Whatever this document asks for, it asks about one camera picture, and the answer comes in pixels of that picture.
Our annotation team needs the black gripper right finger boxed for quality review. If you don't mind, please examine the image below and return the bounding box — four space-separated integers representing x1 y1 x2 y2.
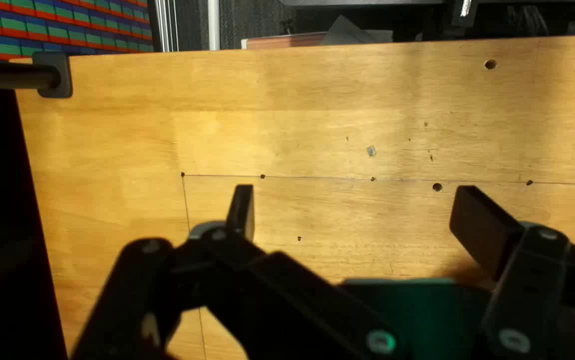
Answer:
448 185 575 360

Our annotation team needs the white vertical pole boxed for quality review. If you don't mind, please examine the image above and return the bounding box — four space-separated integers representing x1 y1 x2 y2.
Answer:
206 0 222 53

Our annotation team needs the reddish brown flat box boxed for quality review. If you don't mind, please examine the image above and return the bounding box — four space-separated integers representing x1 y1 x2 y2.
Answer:
240 35 334 53

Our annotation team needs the black table edge clamp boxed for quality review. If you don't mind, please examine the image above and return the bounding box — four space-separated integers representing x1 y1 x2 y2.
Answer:
0 51 74 100

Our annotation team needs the dark grey angular object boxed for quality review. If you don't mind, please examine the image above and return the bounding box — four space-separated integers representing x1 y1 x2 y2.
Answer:
316 15 396 48

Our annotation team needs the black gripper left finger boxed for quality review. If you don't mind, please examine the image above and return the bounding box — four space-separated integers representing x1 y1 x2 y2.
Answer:
72 185 414 360

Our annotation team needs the colourful striped woven cloth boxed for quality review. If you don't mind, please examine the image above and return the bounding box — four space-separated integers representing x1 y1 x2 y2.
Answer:
0 0 158 62

